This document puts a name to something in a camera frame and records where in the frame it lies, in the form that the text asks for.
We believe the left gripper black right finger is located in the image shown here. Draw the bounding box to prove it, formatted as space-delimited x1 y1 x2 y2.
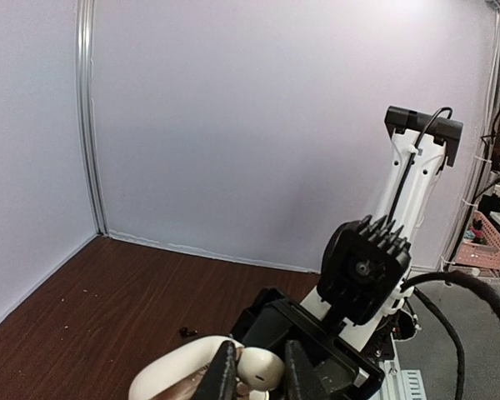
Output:
284 340 328 400

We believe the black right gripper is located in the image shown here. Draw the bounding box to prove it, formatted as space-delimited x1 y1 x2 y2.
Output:
230 287 384 399

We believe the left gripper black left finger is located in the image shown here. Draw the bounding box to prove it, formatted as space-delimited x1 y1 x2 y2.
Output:
193 341 237 400

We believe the white earbud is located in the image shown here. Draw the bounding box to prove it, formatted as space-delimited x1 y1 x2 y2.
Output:
237 347 285 392

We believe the white charging case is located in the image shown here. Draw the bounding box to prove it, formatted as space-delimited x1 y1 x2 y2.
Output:
128 335 271 399

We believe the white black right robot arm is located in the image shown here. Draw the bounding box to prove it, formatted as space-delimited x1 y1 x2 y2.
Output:
232 107 463 399

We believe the black earbud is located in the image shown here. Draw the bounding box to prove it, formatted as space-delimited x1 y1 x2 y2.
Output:
178 327 198 338

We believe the pink plastic basket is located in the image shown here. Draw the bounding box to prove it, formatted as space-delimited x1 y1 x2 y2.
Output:
456 211 500 270

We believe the aluminium front rail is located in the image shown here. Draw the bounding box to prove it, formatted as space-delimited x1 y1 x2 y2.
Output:
372 339 428 400

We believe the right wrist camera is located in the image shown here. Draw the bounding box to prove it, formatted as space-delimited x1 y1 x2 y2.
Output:
317 215 411 328

